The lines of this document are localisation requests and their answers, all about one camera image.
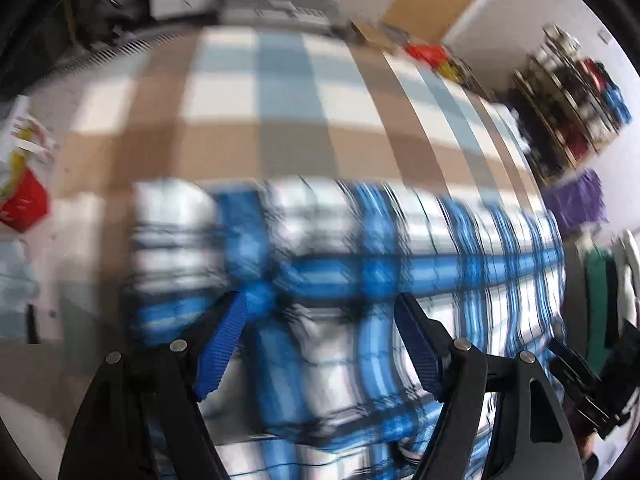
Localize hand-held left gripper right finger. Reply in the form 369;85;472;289
394;291;585;480

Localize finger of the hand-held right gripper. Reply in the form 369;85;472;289
546;336;617;439

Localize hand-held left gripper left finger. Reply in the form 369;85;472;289
57;291;249;480

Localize blue plaid shirt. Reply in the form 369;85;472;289
129;174;569;480

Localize teal folded garment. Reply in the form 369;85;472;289
584;249;619;377

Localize grey folded garment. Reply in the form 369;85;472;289
612;229;640;342

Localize purple bag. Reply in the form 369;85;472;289
542;169;607;234

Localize checked tablecloth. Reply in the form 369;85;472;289
30;22;551;411

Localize white plastic shopping bag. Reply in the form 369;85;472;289
0;95;57;234

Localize wooden shoe rack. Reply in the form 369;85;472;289
510;25;632;182

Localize yellow shoes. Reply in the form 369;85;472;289
439;59;467;82

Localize orange plastic bag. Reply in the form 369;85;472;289
404;42;449;67

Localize small flat cardboard box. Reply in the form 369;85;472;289
357;22;402;52

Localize silver suitcase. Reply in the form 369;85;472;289
220;0;352;37

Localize dark green bag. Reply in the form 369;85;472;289
64;0;152;47

